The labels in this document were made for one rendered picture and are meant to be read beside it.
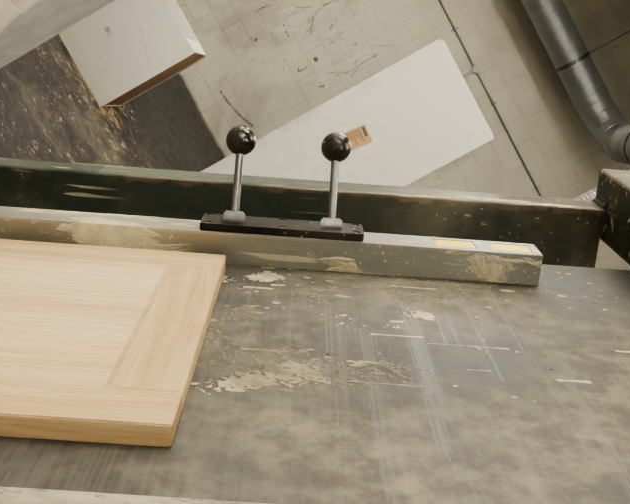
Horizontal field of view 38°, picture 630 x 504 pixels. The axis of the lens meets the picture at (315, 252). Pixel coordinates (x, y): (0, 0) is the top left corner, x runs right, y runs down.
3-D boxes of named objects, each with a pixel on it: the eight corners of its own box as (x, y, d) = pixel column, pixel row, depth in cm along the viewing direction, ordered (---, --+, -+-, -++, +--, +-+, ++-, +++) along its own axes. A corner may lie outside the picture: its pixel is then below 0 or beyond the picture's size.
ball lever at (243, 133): (219, 231, 114) (228, 130, 117) (249, 233, 114) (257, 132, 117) (217, 223, 110) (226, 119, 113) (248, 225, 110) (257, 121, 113)
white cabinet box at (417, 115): (131, 213, 550) (435, 44, 522) (179, 296, 556) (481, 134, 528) (101, 226, 490) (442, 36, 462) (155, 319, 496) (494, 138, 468)
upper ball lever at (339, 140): (314, 238, 114) (321, 137, 117) (344, 240, 114) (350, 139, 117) (315, 230, 111) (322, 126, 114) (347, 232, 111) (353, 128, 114)
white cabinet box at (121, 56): (77, 33, 637) (165, -19, 627) (119, 107, 643) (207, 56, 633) (55, 28, 592) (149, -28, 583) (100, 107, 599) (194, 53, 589)
